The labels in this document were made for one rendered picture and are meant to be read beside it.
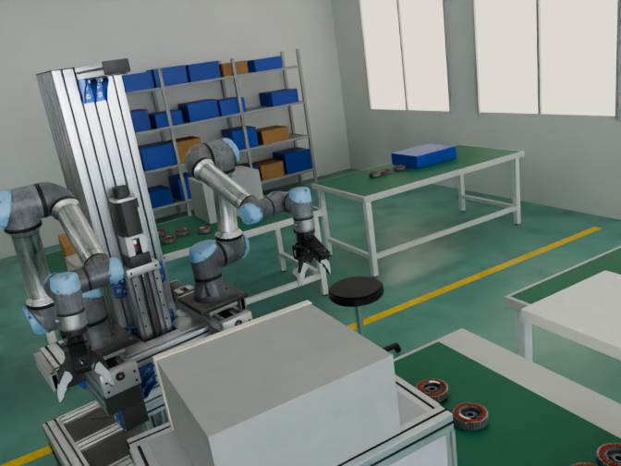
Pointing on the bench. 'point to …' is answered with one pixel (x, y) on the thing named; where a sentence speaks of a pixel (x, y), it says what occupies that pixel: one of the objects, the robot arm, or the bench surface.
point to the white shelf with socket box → (583, 313)
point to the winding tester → (280, 392)
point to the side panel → (451, 448)
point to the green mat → (505, 414)
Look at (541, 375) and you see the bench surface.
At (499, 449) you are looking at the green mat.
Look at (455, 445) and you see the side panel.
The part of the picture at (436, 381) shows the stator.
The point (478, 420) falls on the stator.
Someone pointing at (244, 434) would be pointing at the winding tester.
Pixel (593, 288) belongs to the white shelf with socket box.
